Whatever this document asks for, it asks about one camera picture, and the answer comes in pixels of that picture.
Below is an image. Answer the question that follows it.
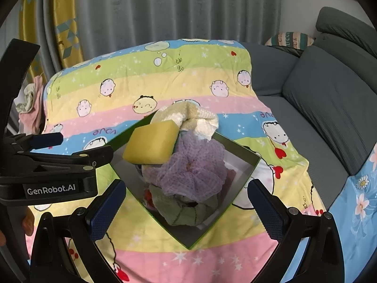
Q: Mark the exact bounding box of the green cardboard box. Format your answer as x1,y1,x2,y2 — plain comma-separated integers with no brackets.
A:
110,113,262,250

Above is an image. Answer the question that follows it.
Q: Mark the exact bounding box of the pink garment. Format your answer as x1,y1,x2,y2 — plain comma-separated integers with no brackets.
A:
19,75,46,133

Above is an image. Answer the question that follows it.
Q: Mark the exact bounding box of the patterned cushion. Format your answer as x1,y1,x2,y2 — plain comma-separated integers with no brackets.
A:
265,31,316,55

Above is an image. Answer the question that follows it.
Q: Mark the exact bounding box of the yellow sponge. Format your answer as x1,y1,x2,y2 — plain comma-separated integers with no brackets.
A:
123,120,180,165

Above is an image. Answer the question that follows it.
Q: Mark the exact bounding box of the yellow patterned curtain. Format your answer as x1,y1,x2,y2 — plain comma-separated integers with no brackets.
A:
18,0,85,75

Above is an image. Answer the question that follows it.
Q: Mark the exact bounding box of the pale green garment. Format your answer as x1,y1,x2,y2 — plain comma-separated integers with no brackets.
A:
24,83,37,114

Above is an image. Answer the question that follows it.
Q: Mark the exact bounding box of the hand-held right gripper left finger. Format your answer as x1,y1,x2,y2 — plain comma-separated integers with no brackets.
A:
29,178,127,283

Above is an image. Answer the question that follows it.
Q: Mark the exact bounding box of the dark green cloth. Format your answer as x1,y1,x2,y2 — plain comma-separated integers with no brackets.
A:
150,184,218,227

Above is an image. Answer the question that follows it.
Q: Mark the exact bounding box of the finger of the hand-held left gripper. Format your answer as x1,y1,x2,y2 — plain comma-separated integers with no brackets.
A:
72,145,114,169
4,133,64,154

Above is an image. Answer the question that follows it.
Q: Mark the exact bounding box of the grey sofa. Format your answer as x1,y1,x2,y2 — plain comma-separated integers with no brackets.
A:
243,6,377,213

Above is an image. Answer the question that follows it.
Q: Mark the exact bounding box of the cream dotted cloth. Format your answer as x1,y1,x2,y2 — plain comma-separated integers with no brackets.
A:
174,108,220,141

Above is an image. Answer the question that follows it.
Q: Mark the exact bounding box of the blue floral blanket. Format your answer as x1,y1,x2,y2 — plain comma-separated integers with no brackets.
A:
327,141,377,272

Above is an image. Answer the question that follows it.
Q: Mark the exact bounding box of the person's left hand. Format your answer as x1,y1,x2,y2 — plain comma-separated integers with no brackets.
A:
22,209,35,237

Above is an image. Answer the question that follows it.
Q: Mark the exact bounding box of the pink patterned cloth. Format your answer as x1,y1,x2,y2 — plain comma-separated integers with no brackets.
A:
143,189,154,210

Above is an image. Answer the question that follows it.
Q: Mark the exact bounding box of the grey curtain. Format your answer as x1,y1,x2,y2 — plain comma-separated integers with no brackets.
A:
35,0,283,72

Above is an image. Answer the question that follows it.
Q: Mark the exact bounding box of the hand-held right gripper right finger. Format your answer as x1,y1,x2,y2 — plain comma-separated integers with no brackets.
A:
247,178,345,283

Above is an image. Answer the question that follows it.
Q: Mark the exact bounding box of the purple mesh bath pouf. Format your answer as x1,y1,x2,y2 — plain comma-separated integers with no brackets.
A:
156,131,227,200

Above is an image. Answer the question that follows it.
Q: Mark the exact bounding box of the cartoon printed blanket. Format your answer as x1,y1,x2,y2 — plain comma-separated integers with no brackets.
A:
25,38,327,283

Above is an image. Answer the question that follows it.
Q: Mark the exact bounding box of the yellow knit towel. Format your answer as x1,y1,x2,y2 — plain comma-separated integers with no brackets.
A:
156,102,204,132

